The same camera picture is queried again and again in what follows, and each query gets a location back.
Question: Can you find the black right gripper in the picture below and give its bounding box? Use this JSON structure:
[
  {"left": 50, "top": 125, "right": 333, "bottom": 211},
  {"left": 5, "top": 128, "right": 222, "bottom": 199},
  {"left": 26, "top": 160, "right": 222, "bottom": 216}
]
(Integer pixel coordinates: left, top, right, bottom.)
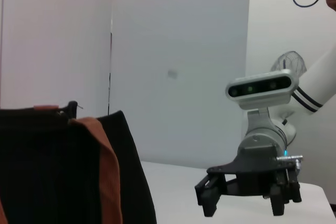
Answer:
[{"left": 194, "top": 154, "right": 302, "bottom": 217}]

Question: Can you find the black bag with orange handles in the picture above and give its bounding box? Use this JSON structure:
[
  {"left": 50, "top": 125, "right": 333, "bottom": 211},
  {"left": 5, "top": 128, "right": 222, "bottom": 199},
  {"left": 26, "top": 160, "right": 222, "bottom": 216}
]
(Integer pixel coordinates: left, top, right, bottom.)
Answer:
[{"left": 0, "top": 100, "right": 158, "bottom": 224}]

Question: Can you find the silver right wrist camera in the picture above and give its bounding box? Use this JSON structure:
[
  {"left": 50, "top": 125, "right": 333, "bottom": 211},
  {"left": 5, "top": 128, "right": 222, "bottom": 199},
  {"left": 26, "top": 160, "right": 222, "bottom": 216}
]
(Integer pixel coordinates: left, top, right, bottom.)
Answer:
[{"left": 225, "top": 69, "right": 300, "bottom": 111}]

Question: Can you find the wire mesh fan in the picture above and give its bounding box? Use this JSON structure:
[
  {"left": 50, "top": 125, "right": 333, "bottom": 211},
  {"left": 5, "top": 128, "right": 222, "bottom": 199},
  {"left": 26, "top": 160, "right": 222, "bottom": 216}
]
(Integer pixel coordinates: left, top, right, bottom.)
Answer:
[{"left": 270, "top": 50, "right": 308, "bottom": 78}]

